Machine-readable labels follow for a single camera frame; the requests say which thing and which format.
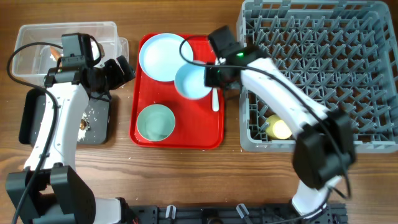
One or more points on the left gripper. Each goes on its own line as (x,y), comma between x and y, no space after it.
(119,78)

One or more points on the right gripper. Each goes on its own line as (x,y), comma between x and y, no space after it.
(209,82)

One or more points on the white plastic spoon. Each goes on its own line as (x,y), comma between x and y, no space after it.
(215,100)

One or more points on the light blue rice bowl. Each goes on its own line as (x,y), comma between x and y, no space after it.
(190,82)

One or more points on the light blue plate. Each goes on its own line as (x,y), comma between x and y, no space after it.
(159,57)

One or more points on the brown food scrap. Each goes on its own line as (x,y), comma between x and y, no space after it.
(84,124)

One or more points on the green bowl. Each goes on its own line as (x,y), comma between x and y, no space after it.
(156,122)

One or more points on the orange carrot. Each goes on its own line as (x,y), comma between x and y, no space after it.
(55,53)

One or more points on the white rice pile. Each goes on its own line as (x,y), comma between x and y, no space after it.
(82,134)

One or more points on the yellow cup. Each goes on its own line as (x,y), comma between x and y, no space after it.
(277,128)

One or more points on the white tissue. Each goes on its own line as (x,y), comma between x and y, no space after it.
(97,51)

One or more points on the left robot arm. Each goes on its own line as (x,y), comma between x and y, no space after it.
(48,189)

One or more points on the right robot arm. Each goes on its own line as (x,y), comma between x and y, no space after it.
(324,146)

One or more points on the grey dishwasher rack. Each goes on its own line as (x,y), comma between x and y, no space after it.
(342,54)

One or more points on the red serving tray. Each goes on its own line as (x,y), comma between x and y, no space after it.
(197,125)

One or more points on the clear plastic bin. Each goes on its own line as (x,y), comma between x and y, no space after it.
(33,63)

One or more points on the black plastic tray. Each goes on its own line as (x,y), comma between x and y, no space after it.
(97,111)

